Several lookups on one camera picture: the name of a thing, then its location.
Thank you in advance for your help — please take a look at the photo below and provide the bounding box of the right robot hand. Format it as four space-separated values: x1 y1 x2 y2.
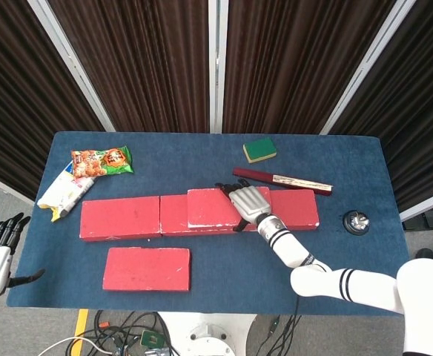
214 178 273 234

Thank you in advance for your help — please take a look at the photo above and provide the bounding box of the red foam brick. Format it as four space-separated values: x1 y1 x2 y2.
269 188 320 231
186 186 273 229
159 194 273 237
79 196 162 243
102 247 191 292

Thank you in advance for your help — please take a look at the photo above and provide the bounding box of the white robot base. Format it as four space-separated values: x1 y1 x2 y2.
156 312 258 356

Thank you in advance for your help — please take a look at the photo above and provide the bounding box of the dark red folding fan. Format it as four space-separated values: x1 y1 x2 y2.
232 167 334 197

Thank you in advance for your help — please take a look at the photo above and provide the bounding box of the green yellow sponge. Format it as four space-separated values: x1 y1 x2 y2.
242 136 278 165

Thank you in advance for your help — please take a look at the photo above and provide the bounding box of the blue table cloth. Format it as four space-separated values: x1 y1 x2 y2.
5 131 412 316

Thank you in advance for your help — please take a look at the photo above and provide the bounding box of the white plastic package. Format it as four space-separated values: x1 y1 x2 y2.
36 159 97 223

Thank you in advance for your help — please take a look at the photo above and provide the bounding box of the yellow floor tape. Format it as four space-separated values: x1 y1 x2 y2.
70 309 90 356

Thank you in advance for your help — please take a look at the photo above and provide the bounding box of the dark brown curtain panel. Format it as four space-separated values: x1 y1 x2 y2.
47 0 211 134
329 0 433 215
0 0 106 201
222 0 398 135

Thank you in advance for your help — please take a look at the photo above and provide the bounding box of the orange green snack bag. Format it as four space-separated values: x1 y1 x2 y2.
70 145 134 179

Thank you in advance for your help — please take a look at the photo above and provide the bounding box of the green circuit board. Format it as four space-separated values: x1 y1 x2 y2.
140 329 164 348

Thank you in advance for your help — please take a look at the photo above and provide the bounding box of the white screen frame rail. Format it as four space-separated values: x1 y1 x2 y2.
400 188 433 223
0 168 35 205

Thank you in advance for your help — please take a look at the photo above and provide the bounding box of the white cable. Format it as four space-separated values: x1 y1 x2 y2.
38 335 108 356

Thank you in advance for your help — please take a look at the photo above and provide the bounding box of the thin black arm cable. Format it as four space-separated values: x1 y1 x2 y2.
266 294 303 356

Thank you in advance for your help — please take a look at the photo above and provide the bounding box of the black cable bundle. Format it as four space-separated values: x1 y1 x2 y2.
79 310 175 356

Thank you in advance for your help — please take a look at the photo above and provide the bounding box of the white screen frame post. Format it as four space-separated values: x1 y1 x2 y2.
27 0 116 134
208 0 225 134
319 0 413 135

